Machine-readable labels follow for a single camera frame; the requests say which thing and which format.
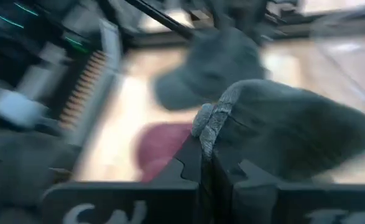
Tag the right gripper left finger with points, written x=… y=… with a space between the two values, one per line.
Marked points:
x=188 y=165

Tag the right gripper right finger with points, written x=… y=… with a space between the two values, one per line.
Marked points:
x=229 y=174

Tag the maroon baseball cap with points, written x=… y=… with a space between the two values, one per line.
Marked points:
x=160 y=146

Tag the dark green baseball cap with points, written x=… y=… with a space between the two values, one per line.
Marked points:
x=210 y=68
x=294 y=124

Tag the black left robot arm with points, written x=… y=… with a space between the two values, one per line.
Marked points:
x=2 y=56

